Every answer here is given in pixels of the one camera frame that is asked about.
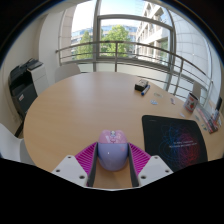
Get red and grey magazine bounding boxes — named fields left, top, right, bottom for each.
left=196, top=104, right=222, bottom=135

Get black mouse pad, red-blue print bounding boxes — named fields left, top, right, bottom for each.
left=141, top=114, right=209, bottom=173

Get blue marker pen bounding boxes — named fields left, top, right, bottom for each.
left=140, top=85, right=151, bottom=97

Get black whiteboard eraser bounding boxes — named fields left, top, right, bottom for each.
left=134, top=78, right=149, bottom=92

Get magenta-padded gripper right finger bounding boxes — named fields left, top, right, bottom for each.
left=127, top=142, right=175, bottom=188

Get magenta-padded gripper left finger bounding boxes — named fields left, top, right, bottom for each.
left=51, top=141, right=100, bottom=188

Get grey metal balcony railing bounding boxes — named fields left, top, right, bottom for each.
left=55, top=40, right=214, bottom=101

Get white plastic chair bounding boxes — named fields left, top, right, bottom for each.
left=0, top=123, right=36, bottom=166
left=192, top=81, right=203, bottom=100
left=54, top=63, right=82, bottom=84

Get black upright phone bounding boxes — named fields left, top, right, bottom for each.
left=214, top=96, right=223, bottom=113

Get black and white office printer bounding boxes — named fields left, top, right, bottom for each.
left=8, top=58, right=50, bottom=118

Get lilac and pink computer mouse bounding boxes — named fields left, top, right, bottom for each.
left=96, top=129, right=129, bottom=172

